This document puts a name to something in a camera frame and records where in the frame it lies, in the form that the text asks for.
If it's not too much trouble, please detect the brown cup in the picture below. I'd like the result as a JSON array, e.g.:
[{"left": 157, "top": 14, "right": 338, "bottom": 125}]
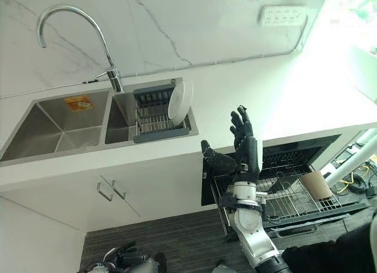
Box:
[{"left": 301, "top": 170, "right": 333, "bottom": 200}]

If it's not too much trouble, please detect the white power strip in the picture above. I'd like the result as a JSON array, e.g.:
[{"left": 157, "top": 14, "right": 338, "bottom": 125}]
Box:
[{"left": 258, "top": 5, "right": 309, "bottom": 28}]

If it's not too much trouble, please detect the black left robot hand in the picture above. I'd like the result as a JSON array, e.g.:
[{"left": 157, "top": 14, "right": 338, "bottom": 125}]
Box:
[{"left": 102, "top": 241, "right": 148, "bottom": 268}]

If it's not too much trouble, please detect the stainless steel double sink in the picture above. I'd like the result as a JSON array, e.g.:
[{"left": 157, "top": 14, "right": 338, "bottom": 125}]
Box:
[{"left": 0, "top": 77, "right": 199, "bottom": 167}]

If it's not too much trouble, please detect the grey wall cable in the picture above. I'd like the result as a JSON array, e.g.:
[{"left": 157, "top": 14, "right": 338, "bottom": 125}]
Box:
[{"left": 81, "top": 18, "right": 309, "bottom": 84}]

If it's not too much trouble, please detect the white round plate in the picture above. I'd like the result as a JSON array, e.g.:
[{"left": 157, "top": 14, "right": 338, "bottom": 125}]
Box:
[{"left": 168, "top": 80, "right": 194, "bottom": 128}]

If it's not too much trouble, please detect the white tube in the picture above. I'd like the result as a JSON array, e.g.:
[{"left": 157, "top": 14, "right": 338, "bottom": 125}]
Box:
[{"left": 326, "top": 127, "right": 377, "bottom": 186}]

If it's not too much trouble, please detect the yellow cable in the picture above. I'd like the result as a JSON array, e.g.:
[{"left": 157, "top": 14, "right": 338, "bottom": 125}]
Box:
[{"left": 338, "top": 163, "right": 372, "bottom": 195}]

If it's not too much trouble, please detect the person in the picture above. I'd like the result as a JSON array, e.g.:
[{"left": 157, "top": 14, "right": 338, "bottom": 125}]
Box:
[{"left": 282, "top": 209, "right": 377, "bottom": 273}]

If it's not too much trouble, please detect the silver cabinet handle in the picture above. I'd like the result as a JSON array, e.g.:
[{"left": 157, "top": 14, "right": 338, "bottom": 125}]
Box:
[
  {"left": 97, "top": 181, "right": 115, "bottom": 202},
  {"left": 111, "top": 179, "right": 127, "bottom": 199}
]

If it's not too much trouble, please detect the wire dishwasher rack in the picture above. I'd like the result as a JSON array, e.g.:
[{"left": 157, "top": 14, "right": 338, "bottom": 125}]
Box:
[{"left": 213, "top": 163, "right": 343, "bottom": 224}]

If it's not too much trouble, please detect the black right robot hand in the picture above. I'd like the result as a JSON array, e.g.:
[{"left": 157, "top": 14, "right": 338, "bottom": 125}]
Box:
[{"left": 200, "top": 104, "right": 263, "bottom": 175}]

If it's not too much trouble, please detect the chrome gooseneck faucet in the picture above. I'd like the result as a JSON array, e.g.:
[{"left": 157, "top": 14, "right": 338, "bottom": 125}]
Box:
[{"left": 35, "top": 5, "right": 125, "bottom": 94}]

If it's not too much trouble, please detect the black cable bundle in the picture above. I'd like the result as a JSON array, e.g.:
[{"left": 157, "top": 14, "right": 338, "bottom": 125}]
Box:
[{"left": 349, "top": 175, "right": 377, "bottom": 199}]

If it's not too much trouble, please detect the orange sticker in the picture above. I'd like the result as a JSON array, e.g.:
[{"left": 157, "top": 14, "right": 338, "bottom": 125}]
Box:
[{"left": 64, "top": 96, "right": 95, "bottom": 112}]

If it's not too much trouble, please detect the grey wire dish drainer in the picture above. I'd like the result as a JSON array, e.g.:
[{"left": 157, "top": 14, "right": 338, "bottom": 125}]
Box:
[{"left": 133, "top": 86, "right": 190, "bottom": 144}]

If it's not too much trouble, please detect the black built-in dishwasher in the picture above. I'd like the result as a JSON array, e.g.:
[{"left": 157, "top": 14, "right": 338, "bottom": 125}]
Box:
[{"left": 201, "top": 134, "right": 369, "bottom": 236}]

